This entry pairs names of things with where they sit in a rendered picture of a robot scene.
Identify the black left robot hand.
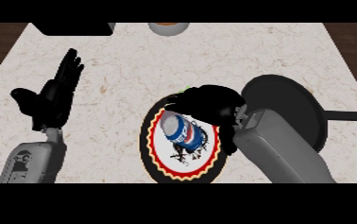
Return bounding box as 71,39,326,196
10,47,87,132

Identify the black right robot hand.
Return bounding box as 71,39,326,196
165,84,248,157

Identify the blue soda can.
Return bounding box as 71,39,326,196
159,113,209,152

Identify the black frying pan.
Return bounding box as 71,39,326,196
240,74,357,153

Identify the black-rimmed patterned plate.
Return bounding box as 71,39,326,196
139,92,229,184

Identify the black appliance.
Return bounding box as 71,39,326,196
31,23,116,37

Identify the grey round bowl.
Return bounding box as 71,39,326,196
146,23,192,37

